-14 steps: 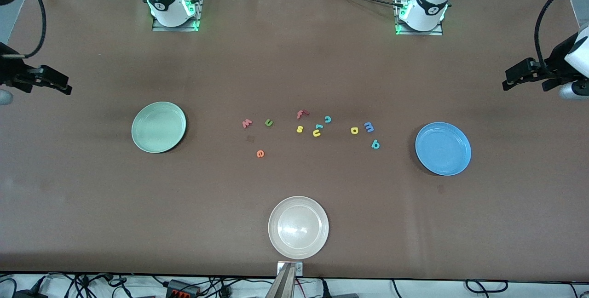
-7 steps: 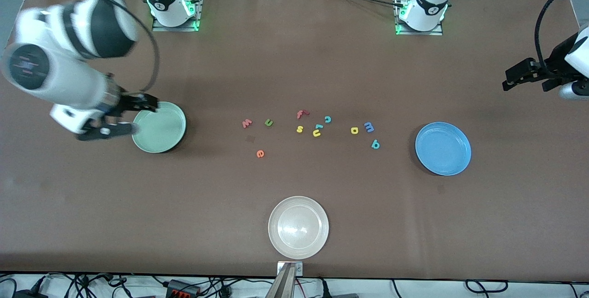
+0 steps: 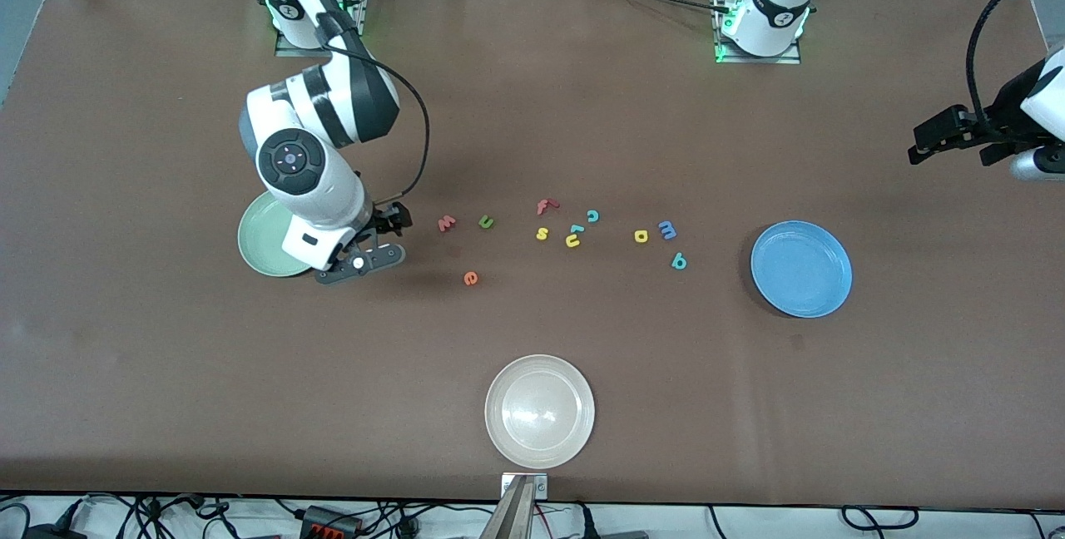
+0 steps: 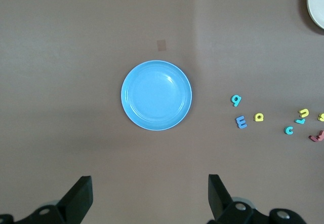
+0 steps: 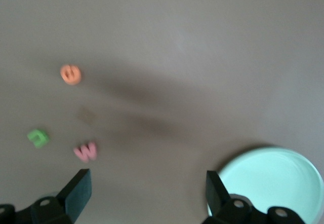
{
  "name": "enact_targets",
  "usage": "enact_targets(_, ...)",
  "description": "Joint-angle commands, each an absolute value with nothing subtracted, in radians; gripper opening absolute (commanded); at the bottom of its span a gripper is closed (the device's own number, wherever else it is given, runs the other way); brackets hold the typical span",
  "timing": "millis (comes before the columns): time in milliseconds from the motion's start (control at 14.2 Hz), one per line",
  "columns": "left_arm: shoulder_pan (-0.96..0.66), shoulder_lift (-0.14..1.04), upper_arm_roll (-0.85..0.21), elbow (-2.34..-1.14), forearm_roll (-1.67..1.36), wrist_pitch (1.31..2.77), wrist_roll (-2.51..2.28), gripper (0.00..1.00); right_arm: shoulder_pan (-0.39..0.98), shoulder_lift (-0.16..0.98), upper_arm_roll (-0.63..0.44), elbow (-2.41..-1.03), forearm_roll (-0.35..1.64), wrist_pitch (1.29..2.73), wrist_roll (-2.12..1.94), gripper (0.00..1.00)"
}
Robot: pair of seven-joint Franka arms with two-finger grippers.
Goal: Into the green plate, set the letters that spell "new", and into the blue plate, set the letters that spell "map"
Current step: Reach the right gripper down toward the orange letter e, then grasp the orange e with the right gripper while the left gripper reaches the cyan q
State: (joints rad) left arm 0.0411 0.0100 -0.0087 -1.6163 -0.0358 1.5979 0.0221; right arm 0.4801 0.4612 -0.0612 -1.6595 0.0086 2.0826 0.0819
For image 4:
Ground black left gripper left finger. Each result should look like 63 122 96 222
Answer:
30 175 94 224

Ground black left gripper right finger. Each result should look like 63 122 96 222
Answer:
208 174 255 224

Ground blue foam letter E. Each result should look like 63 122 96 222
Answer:
235 115 249 129

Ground red foam letter f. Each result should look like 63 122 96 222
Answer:
308 130 324 143

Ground blue round plate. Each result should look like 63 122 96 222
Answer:
120 60 193 131

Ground white round plate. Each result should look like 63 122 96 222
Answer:
306 0 324 30

